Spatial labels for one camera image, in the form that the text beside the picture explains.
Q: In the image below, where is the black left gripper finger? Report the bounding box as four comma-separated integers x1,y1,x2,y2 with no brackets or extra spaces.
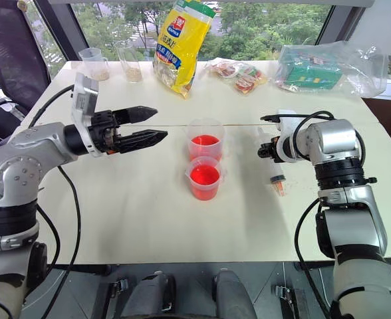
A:
116,129,169,154
112,106,159,126

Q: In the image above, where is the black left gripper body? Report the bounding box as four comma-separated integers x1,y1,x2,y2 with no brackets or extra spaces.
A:
88,109,123,156

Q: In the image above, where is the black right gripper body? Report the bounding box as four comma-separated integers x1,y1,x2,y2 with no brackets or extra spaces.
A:
270,134,285,163

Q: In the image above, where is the clear plastic syringe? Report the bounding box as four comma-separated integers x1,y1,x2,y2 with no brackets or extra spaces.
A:
255,127,288,197

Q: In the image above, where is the large clear cup red liquid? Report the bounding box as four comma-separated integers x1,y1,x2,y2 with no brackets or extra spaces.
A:
183,118,231,164

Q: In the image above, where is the clear measuring cup with grain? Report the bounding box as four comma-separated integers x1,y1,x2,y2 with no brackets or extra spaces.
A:
78,47,112,82

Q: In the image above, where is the small clear cup red liquid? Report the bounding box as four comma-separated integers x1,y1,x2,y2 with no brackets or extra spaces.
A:
184,156,229,201

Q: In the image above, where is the tall clear glass with grain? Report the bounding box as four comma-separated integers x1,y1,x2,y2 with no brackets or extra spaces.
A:
115,40,144,84

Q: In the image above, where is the clear bag of snack packets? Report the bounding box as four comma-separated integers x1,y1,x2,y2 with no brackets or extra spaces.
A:
203,59,269,97

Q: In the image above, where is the green box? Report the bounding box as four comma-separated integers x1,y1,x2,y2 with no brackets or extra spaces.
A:
283,49,344,91

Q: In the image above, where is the yellow snack bag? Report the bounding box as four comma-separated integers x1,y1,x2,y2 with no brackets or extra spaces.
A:
152,0,217,100

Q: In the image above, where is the large clear plastic bag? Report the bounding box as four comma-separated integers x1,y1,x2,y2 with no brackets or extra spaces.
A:
274,40,390,99

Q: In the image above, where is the black office chair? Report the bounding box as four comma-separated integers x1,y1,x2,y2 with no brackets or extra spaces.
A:
0,0,52,147

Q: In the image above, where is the metal latch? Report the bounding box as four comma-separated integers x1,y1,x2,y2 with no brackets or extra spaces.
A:
275,284,296,304
110,278,130,298

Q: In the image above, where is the dark rounded shape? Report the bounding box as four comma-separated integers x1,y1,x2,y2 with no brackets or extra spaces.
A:
213,269,258,319
120,270,177,319

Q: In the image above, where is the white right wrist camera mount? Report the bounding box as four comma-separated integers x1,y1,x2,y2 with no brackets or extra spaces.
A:
277,114,298,163

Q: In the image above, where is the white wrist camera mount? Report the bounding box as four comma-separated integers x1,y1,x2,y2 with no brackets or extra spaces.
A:
277,114,298,163
69,72,104,158

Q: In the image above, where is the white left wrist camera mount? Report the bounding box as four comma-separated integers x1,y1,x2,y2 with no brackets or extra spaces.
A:
69,72,104,158

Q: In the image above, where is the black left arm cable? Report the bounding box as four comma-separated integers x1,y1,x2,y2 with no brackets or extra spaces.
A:
27,84,82,319

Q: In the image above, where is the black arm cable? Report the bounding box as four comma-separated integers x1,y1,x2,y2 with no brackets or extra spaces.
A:
27,84,82,319
277,110,336,313

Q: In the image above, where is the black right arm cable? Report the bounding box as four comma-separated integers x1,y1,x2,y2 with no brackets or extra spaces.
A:
277,110,336,313

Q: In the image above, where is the dark window frame post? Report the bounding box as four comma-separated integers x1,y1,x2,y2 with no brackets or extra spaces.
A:
34,0,90,62
317,5,366,46

